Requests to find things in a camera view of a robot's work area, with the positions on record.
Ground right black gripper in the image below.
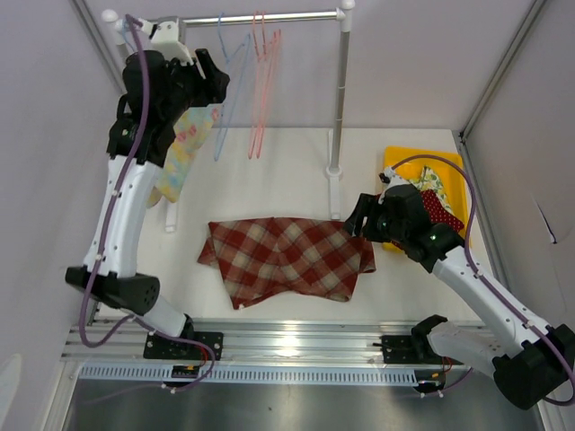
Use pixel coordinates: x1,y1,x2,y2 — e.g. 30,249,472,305
341,193,407,243

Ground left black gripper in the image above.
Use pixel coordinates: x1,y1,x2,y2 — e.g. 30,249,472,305
161,48,229,124

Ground floral pastel skirt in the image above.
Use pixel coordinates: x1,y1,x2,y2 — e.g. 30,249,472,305
147,104,220,208

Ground red plaid cloth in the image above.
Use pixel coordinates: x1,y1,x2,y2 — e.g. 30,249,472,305
198,217,376,310

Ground blue wire hanger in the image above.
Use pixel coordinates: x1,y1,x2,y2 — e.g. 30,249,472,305
213,13,252,162
119,18,139,52

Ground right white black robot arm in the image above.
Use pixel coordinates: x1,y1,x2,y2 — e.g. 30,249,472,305
344,183,574,409

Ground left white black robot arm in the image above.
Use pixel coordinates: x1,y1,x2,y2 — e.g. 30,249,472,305
65,48,230,359

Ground green leaf print cloth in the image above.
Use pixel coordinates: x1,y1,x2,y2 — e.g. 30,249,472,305
410,165,453,214

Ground red polka dot cloth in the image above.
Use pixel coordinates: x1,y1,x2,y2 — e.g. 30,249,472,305
420,189,464,233

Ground yellow plastic tray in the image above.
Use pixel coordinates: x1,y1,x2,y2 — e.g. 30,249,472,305
384,146,468,238

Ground white metal clothes rack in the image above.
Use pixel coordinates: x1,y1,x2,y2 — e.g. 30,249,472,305
100,0,356,233

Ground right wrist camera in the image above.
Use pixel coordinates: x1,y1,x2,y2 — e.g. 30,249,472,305
379,166,411,191

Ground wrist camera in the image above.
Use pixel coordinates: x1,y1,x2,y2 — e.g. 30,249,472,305
379,166,411,191
138,16,192,64

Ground pink wire hanger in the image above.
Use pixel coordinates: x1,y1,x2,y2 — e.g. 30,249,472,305
263,14,282,141
248,11,275,160

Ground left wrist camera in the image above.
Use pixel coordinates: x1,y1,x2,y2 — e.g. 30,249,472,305
138,16,192,64

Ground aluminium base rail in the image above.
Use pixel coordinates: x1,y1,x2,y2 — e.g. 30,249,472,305
60,319,415,367

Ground white slotted cable duct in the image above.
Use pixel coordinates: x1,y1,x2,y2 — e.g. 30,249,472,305
79,363,418,387

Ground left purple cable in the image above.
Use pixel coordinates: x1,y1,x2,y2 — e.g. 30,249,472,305
78,13,156,349

